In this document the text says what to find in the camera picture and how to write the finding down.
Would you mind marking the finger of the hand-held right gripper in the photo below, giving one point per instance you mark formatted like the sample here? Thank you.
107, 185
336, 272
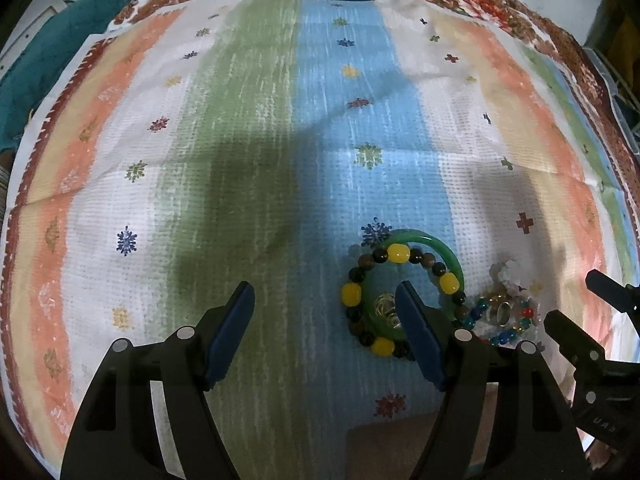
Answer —
612, 292
570, 335

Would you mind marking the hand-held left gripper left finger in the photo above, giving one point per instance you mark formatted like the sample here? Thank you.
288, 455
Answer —
232, 330

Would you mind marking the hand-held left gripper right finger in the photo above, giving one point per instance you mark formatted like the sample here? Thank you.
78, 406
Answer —
417, 330

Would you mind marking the green jade bangle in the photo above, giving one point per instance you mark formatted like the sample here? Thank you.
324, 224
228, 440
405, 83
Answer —
431, 240

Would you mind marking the striped woven mat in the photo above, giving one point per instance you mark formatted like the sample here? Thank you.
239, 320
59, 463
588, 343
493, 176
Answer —
260, 160

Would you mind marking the grey plastic basket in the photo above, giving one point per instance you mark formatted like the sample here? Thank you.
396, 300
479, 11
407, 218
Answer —
622, 100

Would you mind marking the teal cloth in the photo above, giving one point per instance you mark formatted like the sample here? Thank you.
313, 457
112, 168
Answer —
55, 55

